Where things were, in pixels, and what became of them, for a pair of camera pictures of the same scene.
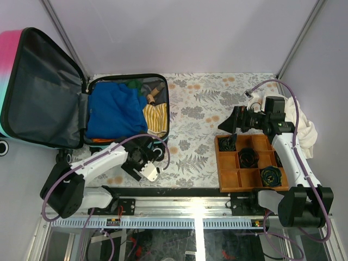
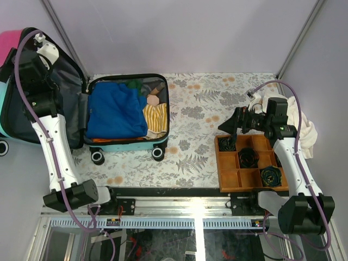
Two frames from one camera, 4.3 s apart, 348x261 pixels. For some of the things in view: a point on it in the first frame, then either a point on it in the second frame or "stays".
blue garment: (114, 111) stays
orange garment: (102, 140) stays
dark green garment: (136, 83) stays
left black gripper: (150, 156) to (5, 72)
